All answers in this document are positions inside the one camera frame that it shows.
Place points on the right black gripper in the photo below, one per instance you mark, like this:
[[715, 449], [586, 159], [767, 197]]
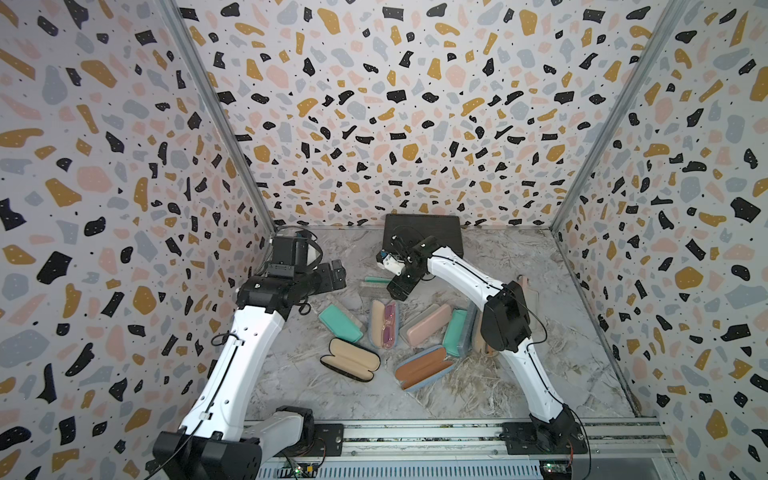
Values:
[[401, 290]]

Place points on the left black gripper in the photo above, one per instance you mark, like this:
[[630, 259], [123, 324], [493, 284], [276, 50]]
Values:
[[328, 284]]

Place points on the pink glasses case grey lining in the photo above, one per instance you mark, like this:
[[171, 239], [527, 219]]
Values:
[[419, 328]]

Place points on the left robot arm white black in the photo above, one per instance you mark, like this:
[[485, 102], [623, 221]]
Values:
[[210, 442]]

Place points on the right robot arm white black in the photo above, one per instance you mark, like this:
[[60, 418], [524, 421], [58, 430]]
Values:
[[505, 327]]

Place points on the mint green glasses case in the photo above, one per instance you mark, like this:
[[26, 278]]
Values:
[[341, 324]]

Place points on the blue case with pink glasses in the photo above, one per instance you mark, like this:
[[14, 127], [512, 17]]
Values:
[[384, 324]]

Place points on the grey case mint lining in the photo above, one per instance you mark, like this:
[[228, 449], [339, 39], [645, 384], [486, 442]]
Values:
[[458, 336]]

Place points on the black case beige lining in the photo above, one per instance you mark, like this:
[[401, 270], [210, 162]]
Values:
[[351, 361]]

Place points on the beige case with brown glasses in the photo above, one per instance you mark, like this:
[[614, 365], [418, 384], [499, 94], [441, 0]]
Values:
[[479, 345]]

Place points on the closed pink glasses case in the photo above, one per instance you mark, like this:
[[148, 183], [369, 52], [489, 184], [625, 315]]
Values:
[[530, 294]]

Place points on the black ribbed briefcase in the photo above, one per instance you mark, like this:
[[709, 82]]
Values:
[[405, 230]]

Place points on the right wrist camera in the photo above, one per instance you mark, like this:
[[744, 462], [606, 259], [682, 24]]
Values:
[[390, 262]]

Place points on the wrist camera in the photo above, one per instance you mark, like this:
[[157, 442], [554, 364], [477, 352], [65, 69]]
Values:
[[293, 255], [390, 262]]

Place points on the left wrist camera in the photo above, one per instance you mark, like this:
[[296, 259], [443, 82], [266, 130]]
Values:
[[293, 255]]

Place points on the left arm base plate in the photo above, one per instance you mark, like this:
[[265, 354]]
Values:
[[326, 440]]

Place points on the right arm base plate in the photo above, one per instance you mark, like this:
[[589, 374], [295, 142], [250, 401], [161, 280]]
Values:
[[527, 438]]

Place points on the aluminium front rail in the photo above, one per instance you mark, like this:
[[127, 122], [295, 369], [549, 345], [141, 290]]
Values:
[[618, 448]]

